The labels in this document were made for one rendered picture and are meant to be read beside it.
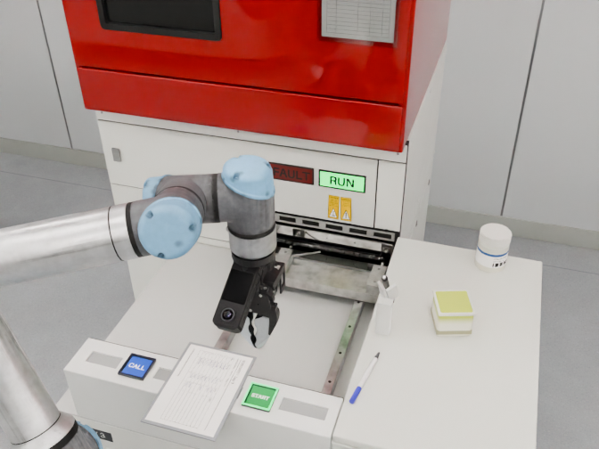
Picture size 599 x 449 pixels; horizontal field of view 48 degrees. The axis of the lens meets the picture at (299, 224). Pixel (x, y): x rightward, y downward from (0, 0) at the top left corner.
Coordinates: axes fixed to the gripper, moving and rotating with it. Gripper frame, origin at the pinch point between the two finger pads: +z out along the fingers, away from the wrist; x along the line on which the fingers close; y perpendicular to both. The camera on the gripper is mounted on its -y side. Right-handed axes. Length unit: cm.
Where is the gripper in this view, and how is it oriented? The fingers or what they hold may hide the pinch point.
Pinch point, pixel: (255, 345)
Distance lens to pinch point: 119.4
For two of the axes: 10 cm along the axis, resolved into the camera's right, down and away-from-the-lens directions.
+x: -9.5, -1.6, 2.5
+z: 0.1, 8.2, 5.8
